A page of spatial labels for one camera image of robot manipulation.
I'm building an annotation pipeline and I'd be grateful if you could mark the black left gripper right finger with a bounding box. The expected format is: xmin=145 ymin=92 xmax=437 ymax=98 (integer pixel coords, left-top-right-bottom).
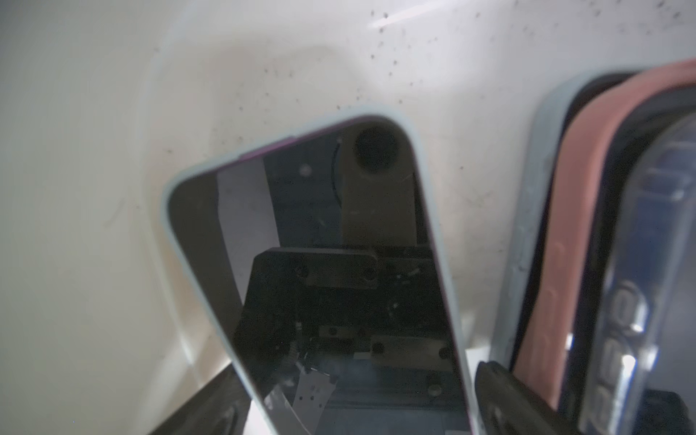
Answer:
xmin=474 ymin=362 xmax=581 ymax=435

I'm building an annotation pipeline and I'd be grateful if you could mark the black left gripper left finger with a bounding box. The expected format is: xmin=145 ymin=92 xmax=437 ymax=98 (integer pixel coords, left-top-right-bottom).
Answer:
xmin=150 ymin=364 xmax=251 ymax=435

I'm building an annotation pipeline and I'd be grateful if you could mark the white plastic storage box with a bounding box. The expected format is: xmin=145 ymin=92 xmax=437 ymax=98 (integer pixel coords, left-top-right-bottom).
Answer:
xmin=1 ymin=1 xmax=695 ymax=434

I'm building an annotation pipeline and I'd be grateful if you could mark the phone with clear case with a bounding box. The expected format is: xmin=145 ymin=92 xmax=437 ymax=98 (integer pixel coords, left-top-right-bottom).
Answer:
xmin=578 ymin=114 xmax=695 ymax=434

